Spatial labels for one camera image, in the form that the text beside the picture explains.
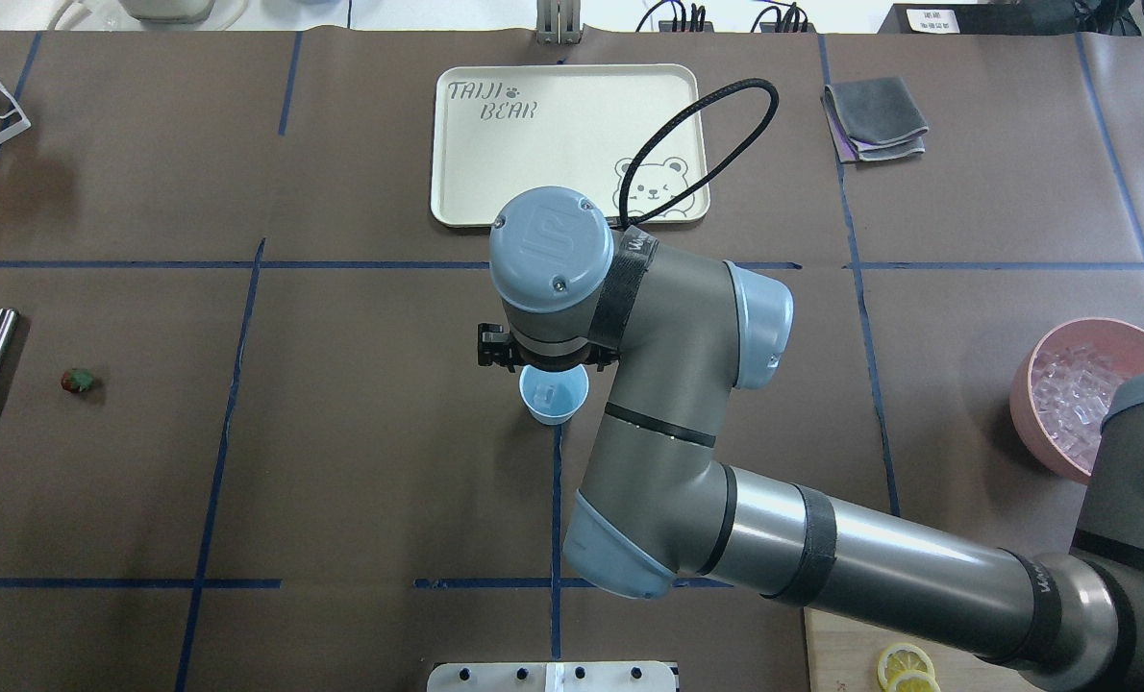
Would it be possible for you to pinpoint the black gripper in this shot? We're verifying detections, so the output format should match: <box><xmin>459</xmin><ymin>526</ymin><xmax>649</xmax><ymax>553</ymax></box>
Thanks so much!
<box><xmin>477</xmin><ymin>323</ymin><xmax>619</xmax><ymax>373</ymax></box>

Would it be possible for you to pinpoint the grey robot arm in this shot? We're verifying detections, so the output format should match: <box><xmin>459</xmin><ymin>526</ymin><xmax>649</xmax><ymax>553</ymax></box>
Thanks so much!
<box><xmin>479</xmin><ymin>185</ymin><xmax>1144</xmax><ymax>691</ymax></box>

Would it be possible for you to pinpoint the light blue plastic cup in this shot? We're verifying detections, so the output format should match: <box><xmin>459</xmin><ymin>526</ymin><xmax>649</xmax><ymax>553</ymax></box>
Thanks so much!
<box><xmin>518</xmin><ymin>366</ymin><xmax>589</xmax><ymax>425</ymax></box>

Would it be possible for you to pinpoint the pink bowl of ice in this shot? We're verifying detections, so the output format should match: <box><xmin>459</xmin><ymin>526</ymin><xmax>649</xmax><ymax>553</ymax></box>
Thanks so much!
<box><xmin>1008</xmin><ymin>318</ymin><xmax>1144</xmax><ymax>483</ymax></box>

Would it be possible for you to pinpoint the cream bear serving tray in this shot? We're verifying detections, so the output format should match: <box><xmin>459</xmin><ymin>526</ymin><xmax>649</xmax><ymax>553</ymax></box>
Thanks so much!
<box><xmin>430</xmin><ymin>64</ymin><xmax>699</xmax><ymax>228</ymax></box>

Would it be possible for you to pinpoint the red strawberry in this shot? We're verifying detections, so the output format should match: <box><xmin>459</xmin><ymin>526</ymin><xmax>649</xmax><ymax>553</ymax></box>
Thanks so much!
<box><xmin>61</xmin><ymin>368</ymin><xmax>97</xmax><ymax>393</ymax></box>

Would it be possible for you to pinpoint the grey folded cloth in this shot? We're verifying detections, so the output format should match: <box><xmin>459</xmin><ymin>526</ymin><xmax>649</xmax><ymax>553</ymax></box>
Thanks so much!
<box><xmin>823</xmin><ymin>75</ymin><xmax>929</xmax><ymax>164</ymax></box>

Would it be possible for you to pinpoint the wooden cutting board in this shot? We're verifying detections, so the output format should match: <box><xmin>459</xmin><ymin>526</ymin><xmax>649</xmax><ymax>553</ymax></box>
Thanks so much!
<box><xmin>802</xmin><ymin>609</ymin><xmax>1036</xmax><ymax>691</ymax></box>

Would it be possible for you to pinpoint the lemon slices row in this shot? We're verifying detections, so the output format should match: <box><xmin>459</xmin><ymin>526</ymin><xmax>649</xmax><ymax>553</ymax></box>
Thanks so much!
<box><xmin>876</xmin><ymin>641</ymin><xmax>942</xmax><ymax>691</ymax></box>

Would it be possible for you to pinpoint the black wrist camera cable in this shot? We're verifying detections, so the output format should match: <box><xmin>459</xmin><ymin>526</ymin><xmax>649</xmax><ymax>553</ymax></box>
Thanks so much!
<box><xmin>617</xmin><ymin>79</ymin><xmax>781</xmax><ymax>230</ymax></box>

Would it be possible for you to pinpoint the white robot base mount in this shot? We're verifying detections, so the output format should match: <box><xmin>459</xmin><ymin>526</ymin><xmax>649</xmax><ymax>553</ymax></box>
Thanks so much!
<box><xmin>426</xmin><ymin>660</ymin><xmax>681</xmax><ymax>691</ymax></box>

